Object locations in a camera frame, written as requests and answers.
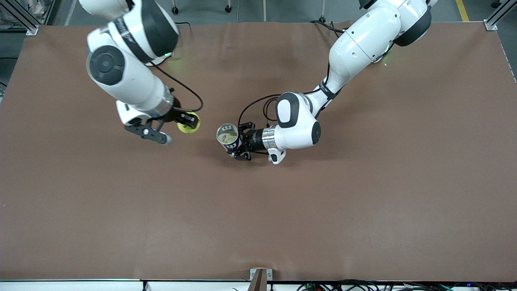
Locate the clear tennis ball can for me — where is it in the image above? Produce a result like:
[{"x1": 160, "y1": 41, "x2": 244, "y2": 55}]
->
[{"x1": 216, "y1": 123, "x2": 242, "y2": 153}]

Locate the brown table cover sheet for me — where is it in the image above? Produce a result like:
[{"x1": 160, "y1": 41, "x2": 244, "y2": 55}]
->
[{"x1": 0, "y1": 21, "x2": 517, "y2": 282}]

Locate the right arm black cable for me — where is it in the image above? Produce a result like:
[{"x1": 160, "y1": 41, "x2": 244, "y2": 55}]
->
[{"x1": 151, "y1": 63, "x2": 204, "y2": 113}]

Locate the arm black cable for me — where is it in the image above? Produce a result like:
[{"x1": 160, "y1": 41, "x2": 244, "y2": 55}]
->
[
  {"x1": 237, "y1": 61, "x2": 336, "y2": 130},
  {"x1": 151, "y1": 63, "x2": 204, "y2": 113}
]

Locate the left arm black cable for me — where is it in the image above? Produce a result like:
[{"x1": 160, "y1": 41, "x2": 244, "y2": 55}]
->
[{"x1": 237, "y1": 61, "x2": 336, "y2": 130}]

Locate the grey metal edge bracket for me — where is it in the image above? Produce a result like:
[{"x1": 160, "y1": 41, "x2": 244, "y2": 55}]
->
[{"x1": 250, "y1": 268, "x2": 273, "y2": 291}]

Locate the aluminium frame post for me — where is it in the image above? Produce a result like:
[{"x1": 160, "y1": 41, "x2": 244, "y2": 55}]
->
[
  {"x1": 0, "y1": 0, "x2": 41, "y2": 36},
  {"x1": 484, "y1": 0, "x2": 517, "y2": 31}
]

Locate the black tangled cable bundle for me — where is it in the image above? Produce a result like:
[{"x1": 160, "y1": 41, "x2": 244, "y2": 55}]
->
[{"x1": 297, "y1": 279, "x2": 517, "y2": 291}]

